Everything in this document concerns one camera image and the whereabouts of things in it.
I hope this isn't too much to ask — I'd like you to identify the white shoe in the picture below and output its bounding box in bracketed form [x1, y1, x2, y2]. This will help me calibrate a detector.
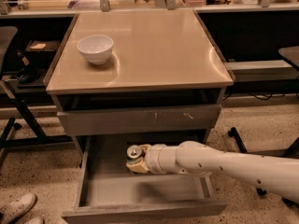
[24, 217, 44, 224]
[0, 193, 36, 224]

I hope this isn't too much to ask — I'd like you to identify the black coiled cable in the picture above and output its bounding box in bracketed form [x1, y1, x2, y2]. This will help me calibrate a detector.
[16, 64, 41, 85]

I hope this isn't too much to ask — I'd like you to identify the green soda can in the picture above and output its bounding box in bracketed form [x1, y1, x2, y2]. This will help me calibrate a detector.
[126, 145, 145, 162]

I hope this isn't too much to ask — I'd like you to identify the grey drawer cabinet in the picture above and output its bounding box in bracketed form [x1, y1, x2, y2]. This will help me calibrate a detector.
[47, 9, 233, 151]

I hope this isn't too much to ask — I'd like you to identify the black caster foot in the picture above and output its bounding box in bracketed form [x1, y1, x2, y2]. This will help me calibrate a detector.
[282, 198, 299, 209]

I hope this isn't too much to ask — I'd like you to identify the black floor stand bar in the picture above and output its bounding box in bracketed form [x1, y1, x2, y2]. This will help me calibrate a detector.
[228, 127, 266, 196]

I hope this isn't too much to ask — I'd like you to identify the closed grey top drawer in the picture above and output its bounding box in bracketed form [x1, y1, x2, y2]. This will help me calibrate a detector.
[58, 105, 221, 136]

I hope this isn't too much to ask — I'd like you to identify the black box with label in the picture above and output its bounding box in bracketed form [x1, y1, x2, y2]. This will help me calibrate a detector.
[25, 40, 60, 58]

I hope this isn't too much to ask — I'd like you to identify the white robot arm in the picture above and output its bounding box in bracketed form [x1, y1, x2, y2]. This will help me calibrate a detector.
[126, 141, 299, 203]

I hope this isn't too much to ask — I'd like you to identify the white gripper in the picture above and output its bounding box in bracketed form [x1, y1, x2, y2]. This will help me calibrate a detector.
[126, 144, 165, 174]

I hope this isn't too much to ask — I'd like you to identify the white ceramic bowl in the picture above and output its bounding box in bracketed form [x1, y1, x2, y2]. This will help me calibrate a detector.
[77, 35, 114, 64]

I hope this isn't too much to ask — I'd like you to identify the black table leg frame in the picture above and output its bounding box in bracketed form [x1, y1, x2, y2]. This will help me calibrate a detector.
[0, 77, 74, 151]

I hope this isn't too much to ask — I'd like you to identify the open middle drawer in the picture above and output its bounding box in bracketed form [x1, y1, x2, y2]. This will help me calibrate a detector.
[62, 135, 227, 224]

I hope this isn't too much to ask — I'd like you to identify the grey metal rail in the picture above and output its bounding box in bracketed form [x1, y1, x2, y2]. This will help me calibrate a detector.
[225, 60, 299, 82]

